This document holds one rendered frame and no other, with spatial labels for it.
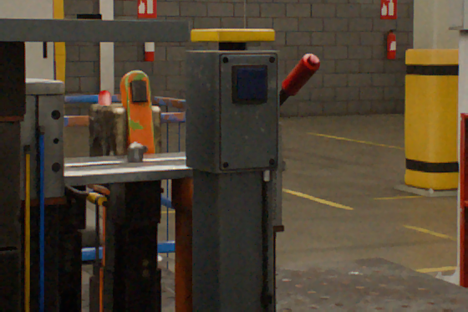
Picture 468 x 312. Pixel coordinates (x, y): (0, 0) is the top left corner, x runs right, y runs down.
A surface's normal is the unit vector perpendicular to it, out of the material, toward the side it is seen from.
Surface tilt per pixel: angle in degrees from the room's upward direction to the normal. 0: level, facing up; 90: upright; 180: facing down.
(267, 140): 90
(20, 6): 90
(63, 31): 90
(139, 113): 78
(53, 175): 90
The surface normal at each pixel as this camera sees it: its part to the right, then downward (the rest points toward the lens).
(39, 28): 0.45, 0.04
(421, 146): -0.91, 0.02
